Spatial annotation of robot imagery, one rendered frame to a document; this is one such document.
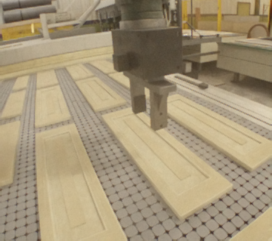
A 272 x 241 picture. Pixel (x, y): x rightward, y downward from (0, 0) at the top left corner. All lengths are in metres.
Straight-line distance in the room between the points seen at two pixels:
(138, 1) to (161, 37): 0.12
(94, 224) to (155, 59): 0.45
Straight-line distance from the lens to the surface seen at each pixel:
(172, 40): 0.55
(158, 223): 0.55
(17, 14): 6.12
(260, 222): 0.57
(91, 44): 2.65
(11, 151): 0.92
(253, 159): 0.74
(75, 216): 0.57
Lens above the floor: 1.33
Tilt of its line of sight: 24 degrees down
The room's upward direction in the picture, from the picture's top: 5 degrees counter-clockwise
